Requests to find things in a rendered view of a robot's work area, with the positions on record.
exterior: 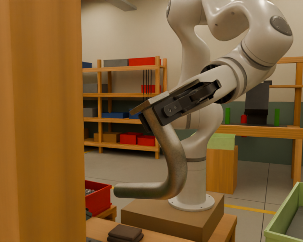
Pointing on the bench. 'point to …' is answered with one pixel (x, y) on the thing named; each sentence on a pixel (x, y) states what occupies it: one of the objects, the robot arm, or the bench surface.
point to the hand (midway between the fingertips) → (159, 115)
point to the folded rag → (125, 234)
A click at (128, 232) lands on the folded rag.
